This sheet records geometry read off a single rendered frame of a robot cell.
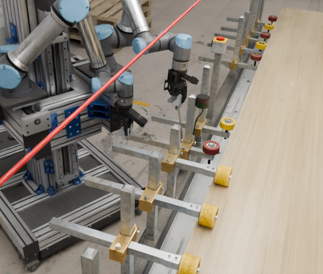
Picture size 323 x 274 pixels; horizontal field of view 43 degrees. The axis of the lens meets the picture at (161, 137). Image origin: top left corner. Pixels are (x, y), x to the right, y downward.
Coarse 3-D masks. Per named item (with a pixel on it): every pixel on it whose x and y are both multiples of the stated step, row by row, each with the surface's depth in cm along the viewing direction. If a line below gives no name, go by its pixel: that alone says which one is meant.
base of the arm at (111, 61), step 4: (104, 56) 218; (108, 56) 219; (112, 56) 222; (108, 60) 220; (112, 60) 222; (108, 64) 221; (112, 64) 222; (116, 64) 227; (112, 68) 223; (116, 68) 227
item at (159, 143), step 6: (132, 138) 206; (138, 138) 204; (150, 144) 204; (156, 144) 203; (162, 144) 201; (168, 144) 200; (180, 144) 201; (192, 150) 197; (198, 150) 197; (198, 156) 198; (204, 156) 196; (210, 156) 195
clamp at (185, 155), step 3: (183, 141) 201; (192, 141) 202; (183, 144) 199; (186, 144) 199; (189, 144) 199; (192, 144) 200; (180, 147) 197; (186, 147) 197; (189, 147) 197; (183, 150) 195; (186, 150) 195; (189, 150) 197; (183, 153) 195; (186, 153) 195; (183, 156) 196; (186, 156) 196; (186, 159) 197
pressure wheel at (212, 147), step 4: (208, 140) 196; (212, 140) 197; (204, 144) 194; (208, 144) 194; (212, 144) 193; (216, 144) 194; (204, 148) 192; (208, 148) 191; (212, 148) 191; (216, 148) 191; (204, 152) 193; (208, 152) 191; (212, 152) 191; (216, 152) 192; (208, 160) 198
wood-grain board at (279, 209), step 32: (288, 32) 339; (320, 32) 344; (288, 64) 282; (320, 64) 285; (256, 96) 239; (288, 96) 241; (320, 96) 243; (256, 128) 209; (288, 128) 211; (320, 128) 212; (224, 160) 185; (256, 160) 186; (288, 160) 187; (320, 160) 188; (224, 192) 166; (256, 192) 167; (288, 192) 168; (320, 192) 169; (224, 224) 151; (256, 224) 152; (288, 224) 153; (320, 224) 154; (224, 256) 139; (256, 256) 139; (288, 256) 140; (320, 256) 141
